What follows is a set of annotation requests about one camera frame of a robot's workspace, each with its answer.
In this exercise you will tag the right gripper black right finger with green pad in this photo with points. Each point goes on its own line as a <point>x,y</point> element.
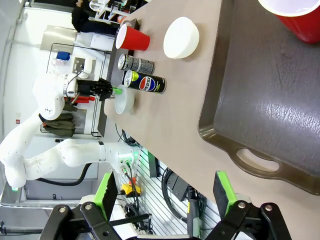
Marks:
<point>222,195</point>

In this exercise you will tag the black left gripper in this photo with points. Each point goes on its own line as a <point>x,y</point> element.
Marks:
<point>86,88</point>

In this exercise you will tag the yellow emergency stop button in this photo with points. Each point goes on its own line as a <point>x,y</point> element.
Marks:
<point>130,188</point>

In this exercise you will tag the red plastic cup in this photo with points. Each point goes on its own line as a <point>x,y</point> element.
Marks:
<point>300,20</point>
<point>132,40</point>

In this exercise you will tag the black grey drink can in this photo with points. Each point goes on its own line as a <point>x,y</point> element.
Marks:
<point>137,65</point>

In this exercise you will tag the blue box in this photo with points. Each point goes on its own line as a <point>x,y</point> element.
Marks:
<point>63,55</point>

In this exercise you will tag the person in black clothes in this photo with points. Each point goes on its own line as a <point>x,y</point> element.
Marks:
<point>87,21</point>

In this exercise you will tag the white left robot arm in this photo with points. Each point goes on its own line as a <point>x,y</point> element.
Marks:
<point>47,147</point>

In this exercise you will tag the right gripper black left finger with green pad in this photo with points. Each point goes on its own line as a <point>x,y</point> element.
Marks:
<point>103,200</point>

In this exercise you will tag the olive green jacket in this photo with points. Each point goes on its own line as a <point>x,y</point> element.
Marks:
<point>60,122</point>

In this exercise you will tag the clear plastic cup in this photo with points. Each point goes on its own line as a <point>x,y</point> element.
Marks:
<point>123,101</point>

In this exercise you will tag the white bowl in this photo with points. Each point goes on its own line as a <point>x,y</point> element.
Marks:
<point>181,37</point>

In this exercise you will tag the black Pepsi can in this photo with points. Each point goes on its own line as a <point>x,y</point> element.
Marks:
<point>147,83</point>

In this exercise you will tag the white power adapter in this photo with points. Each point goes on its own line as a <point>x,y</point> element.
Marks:
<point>88,65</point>

